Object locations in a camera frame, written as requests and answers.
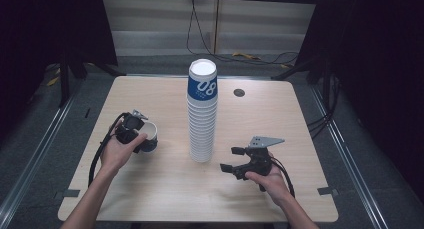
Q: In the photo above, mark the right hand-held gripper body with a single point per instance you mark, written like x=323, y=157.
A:
x=260, y=159

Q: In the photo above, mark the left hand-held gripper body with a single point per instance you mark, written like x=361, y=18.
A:
x=130, y=129

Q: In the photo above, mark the blue white paper cup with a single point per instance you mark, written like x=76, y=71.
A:
x=150, y=135

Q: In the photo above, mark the stack of paper cups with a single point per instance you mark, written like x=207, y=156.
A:
x=201, y=129

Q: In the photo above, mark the person's left hand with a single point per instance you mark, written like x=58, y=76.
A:
x=116, y=152

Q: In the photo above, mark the person's right hand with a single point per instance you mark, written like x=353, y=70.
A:
x=271, y=182

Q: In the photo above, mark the round dark table grommet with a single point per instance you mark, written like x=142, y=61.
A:
x=239, y=92

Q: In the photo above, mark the grey tape piece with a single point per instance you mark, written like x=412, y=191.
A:
x=69, y=193
x=327, y=191

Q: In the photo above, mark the black metal stand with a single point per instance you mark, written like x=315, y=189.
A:
x=320, y=75
x=65, y=79

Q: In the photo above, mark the yellow floor tape strip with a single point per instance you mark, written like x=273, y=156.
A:
x=246, y=56
x=52, y=81

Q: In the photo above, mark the black curtain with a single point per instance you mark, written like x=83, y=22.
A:
x=373, y=72
x=50, y=25

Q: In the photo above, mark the metal floor rail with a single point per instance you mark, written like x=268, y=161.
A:
x=36, y=155
x=350, y=155

